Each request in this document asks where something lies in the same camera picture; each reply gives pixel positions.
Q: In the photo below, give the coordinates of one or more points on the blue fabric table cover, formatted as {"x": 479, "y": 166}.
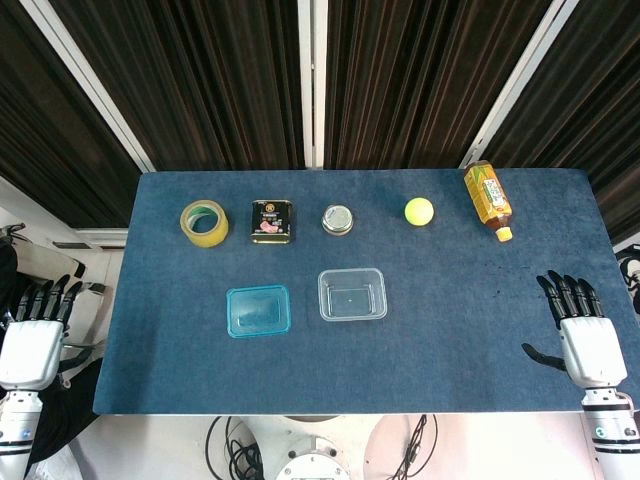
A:
{"x": 400, "y": 360}

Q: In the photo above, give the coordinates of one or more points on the yellow packing tape roll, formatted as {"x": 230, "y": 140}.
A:
{"x": 217, "y": 235}

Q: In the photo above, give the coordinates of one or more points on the black white patterned object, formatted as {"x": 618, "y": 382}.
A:
{"x": 631, "y": 280}

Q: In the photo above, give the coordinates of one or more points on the black luncheon meat can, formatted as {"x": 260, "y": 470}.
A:
{"x": 271, "y": 222}

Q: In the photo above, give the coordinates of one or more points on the white frame post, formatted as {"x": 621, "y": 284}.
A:
{"x": 312, "y": 85}
{"x": 95, "y": 95}
{"x": 520, "y": 85}

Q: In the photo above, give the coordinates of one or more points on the clear plastic food container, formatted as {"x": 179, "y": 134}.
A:
{"x": 352, "y": 295}

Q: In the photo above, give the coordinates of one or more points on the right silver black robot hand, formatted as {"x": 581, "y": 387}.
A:
{"x": 592, "y": 350}

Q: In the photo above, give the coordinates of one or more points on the yellow-green tennis ball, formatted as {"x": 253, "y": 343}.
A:
{"x": 419, "y": 212}

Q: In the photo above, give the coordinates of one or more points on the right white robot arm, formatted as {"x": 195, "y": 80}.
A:
{"x": 612, "y": 430}

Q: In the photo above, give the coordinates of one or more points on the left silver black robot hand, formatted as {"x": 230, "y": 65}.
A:
{"x": 31, "y": 352}

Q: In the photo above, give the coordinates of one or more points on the blue translucent plastic lid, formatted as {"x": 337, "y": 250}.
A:
{"x": 258, "y": 311}

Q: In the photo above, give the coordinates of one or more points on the dark pleated curtain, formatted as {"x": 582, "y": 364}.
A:
{"x": 200, "y": 85}
{"x": 415, "y": 85}
{"x": 600, "y": 100}
{"x": 45, "y": 150}

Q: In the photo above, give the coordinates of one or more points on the round silver tin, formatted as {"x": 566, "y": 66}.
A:
{"x": 338, "y": 219}

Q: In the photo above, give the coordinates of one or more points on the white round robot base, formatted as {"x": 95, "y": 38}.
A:
{"x": 312, "y": 462}

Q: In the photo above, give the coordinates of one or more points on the amber tea bottle yellow label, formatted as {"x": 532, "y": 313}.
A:
{"x": 487, "y": 197}

